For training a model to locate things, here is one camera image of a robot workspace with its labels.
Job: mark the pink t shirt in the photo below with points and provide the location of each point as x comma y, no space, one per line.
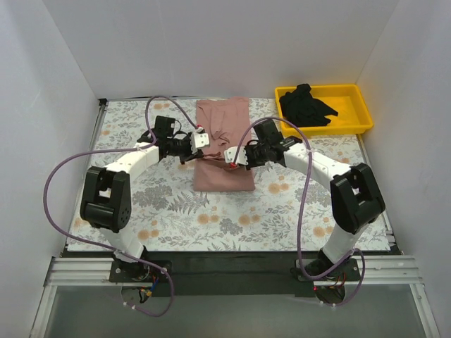
225,122

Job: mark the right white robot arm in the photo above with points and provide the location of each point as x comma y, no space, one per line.
355,195

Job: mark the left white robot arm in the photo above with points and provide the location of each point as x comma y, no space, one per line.
106,202

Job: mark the black t shirt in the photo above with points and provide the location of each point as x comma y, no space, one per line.
303,110

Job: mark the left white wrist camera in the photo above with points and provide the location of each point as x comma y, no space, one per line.
199,139

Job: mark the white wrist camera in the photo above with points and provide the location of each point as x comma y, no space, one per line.
199,139
235,157

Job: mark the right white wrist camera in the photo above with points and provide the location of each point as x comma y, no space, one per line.
235,157

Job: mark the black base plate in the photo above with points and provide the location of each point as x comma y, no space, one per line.
214,273

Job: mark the aluminium frame rail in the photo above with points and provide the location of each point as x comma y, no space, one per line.
381,296

